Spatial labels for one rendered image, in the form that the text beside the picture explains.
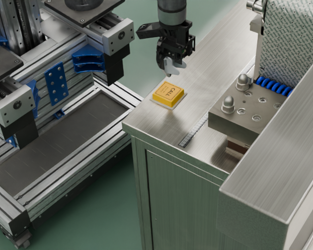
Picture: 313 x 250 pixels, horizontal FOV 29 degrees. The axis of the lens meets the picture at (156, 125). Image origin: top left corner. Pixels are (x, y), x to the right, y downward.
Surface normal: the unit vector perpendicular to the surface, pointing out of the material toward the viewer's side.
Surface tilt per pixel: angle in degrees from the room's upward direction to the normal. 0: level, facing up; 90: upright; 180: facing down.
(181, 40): 90
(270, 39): 90
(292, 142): 0
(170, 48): 90
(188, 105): 0
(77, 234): 0
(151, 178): 90
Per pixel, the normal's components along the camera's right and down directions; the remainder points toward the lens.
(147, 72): -0.04, -0.69
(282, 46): -0.56, 0.62
